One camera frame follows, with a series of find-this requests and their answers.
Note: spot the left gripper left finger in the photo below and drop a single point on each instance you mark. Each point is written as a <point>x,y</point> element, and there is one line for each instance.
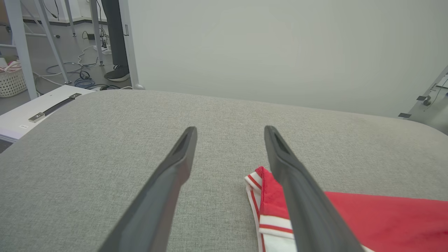
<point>157,206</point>

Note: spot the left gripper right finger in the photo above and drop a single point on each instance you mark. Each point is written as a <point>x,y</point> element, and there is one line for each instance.
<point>308,210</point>

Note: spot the red and white jersey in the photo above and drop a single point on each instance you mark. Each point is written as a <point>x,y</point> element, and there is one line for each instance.
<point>385,224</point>

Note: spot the black shoe white sole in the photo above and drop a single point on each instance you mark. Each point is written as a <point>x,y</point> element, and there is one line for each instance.
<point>117,74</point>

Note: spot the grey metal stand foot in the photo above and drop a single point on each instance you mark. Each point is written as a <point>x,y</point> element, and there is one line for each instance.
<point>428,105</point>

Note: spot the white metal equipment box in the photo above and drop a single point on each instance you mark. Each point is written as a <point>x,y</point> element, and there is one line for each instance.
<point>21,120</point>

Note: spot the white partition panel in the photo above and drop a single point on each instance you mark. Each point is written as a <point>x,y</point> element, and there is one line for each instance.
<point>280,49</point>

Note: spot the white power strip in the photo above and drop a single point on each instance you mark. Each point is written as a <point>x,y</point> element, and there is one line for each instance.
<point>105,50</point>

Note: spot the dark trouser leg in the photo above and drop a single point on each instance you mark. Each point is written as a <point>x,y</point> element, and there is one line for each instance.
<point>113,31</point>

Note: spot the white woven laundry basket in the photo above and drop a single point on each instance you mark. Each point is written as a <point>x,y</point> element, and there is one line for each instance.
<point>12,82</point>

